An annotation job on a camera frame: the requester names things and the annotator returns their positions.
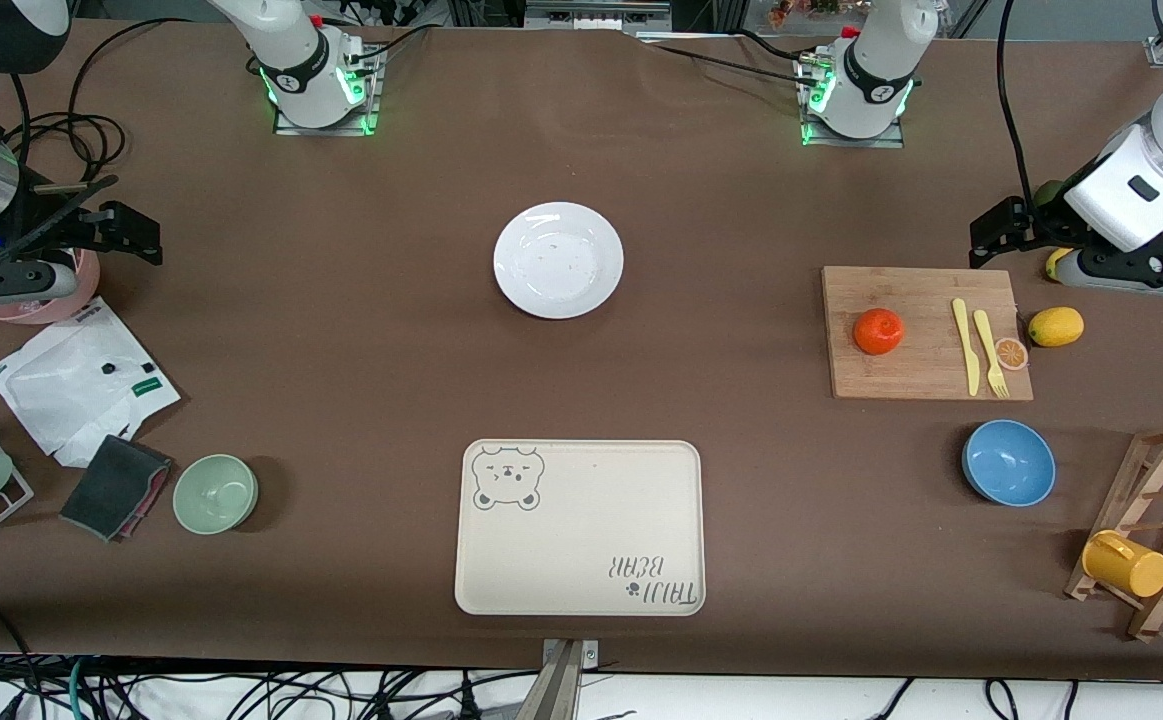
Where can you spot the orange fruit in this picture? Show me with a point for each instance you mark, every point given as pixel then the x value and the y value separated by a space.
pixel 879 332

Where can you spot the cream bear print tray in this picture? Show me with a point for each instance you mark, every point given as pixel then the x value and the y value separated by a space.
pixel 581 530

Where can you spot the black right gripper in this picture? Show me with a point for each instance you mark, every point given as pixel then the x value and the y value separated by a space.
pixel 53 217

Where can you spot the white plastic bag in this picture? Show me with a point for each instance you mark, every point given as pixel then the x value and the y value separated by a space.
pixel 71 390

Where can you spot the pale green bowl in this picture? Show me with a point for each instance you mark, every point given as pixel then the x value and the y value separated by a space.
pixel 215 494

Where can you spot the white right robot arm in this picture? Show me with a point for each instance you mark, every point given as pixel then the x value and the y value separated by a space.
pixel 311 70

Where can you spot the round orange slice tag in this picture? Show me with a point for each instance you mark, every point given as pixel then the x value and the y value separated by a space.
pixel 1012 354

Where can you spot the pink folded cloth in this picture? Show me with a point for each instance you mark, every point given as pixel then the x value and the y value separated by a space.
pixel 155 490

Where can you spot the dark green lime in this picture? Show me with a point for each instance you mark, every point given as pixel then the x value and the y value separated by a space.
pixel 1047 192

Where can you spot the blue bowl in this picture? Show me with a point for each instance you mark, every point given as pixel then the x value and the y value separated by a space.
pixel 1009 463

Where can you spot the dark grey folded cloth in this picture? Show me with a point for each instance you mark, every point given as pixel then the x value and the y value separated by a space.
pixel 111 488

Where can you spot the wooden peg rack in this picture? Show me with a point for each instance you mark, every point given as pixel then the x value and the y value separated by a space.
pixel 1133 500

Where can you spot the grey metal stand post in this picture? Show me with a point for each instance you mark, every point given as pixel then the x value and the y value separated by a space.
pixel 556 690

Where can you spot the wooden cutting board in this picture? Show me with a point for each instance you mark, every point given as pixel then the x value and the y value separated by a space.
pixel 901 300

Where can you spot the pink bowl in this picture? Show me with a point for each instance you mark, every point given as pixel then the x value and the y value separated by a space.
pixel 41 311

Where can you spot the white round plate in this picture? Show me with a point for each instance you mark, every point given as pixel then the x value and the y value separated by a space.
pixel 559 260

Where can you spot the yellow plastic knife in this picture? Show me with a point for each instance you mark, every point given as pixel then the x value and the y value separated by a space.
pixel 965 345

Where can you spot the yellow lemon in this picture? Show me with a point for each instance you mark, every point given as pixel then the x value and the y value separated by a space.
pixel 1056 265
pixel 1056 327

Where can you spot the yellow plastic fork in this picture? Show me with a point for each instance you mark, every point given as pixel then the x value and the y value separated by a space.
pixel 988 345

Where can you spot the yellow cup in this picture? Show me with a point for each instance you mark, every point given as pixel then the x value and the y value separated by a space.
pixel 1126 565

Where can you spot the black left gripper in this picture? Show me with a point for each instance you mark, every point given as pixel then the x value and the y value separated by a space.
pixel 1037 222

